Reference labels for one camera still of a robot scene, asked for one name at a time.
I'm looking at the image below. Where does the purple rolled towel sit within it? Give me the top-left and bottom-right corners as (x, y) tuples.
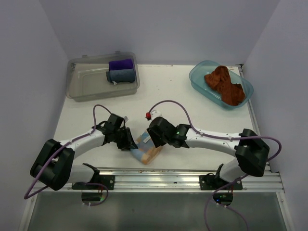
(108, 58), (134, 71)

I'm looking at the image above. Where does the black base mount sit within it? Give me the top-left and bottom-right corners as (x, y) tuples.
(72, 175), (115, 190)
(199, 173), (243, 191)

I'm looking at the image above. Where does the colourful polka dot towel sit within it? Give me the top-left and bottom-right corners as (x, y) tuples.
(131, 130), (162, 165)

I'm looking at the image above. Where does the grey transparent plastic bin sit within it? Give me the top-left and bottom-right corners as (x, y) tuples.
(66, 52), (140, 102)

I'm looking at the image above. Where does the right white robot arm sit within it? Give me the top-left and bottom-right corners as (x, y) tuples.
(147, 117), (270, 189)

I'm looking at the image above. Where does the teal transparent plastic bin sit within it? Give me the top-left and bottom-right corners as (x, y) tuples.
(189, 60), (254, 110)

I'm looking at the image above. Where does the brown crumpled towel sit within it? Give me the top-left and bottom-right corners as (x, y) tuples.
(204, 65), (245, 106)

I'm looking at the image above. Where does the grey-blue rolled towel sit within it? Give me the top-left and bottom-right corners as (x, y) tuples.
(106, 69), (136, 84)

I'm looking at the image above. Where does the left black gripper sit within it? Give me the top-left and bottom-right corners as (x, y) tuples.
(113, 127), (138, 151)

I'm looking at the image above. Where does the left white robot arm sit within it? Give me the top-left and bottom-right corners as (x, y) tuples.
(30, 114), (138, 191)

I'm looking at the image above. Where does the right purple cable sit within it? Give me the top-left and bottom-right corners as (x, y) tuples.
(148, 100), (282, 231)

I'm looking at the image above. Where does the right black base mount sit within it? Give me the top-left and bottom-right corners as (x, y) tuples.
(199, 173), (243, 191)

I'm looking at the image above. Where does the aluminium mounting rail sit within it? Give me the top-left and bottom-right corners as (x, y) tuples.
(31, 167), (284, 193)

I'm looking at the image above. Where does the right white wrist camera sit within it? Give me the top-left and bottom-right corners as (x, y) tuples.
(145, 109), (162, 121)

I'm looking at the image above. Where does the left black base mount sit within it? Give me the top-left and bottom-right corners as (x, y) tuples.
(72, 175), (115, 190)

